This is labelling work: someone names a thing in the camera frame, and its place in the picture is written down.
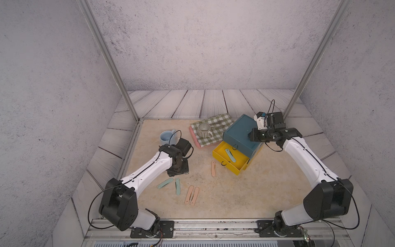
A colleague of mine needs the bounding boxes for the mint green folding knife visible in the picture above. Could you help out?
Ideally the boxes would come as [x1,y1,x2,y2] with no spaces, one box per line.
[175,178,181,196]
[157,178,174,189]
[225,149,237,163]

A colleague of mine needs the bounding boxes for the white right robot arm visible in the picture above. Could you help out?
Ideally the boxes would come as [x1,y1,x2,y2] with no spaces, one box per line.
[249,128,354,237]

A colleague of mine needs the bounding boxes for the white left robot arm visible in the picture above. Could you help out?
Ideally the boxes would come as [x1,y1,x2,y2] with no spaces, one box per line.
[98,142,192,236]

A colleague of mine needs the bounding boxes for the teal drawer cabinet box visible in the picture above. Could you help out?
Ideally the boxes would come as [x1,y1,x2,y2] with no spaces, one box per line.
[223,114,262,158]

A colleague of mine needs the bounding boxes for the pink tray under cloth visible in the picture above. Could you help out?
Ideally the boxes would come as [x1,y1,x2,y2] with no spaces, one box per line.
[189,126,201,148]

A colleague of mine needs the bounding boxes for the light blue mug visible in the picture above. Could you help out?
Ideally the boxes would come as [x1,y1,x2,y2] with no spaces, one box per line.
[159,130,177,146]

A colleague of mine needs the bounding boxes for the green striped ceramic cup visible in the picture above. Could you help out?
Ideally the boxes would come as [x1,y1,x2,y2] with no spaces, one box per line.
[197,122,213,139]

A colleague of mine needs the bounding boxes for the green checkered cloth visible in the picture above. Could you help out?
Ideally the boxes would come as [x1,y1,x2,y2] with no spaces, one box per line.
[191,113,234,148]

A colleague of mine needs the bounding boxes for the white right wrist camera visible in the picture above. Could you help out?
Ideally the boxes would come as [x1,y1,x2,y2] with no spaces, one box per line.
[254,112,267,130]

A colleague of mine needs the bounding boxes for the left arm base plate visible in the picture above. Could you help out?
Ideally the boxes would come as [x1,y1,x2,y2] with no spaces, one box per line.
[130,220,175,239]

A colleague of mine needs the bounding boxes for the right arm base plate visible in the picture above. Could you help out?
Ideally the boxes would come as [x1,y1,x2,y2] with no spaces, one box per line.
[254,220,303,238]

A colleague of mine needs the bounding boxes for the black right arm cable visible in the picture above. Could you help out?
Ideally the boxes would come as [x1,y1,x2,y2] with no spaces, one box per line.
[264,99,361,247]

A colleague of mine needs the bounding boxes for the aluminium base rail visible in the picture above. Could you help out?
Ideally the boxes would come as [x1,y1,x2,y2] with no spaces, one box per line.
[82,219,354,247]

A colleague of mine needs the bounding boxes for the aluminium frame post right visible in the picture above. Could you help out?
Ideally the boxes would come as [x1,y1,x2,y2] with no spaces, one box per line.
[283,0,352,119]

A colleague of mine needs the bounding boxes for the aluminium frame post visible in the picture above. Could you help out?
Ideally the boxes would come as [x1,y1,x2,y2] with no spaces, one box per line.
[283,0,352,119]
[77,0,139,122]

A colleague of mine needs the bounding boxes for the aluminium frame post left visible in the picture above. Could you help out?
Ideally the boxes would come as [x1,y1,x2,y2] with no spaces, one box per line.
[77,0,139,122]

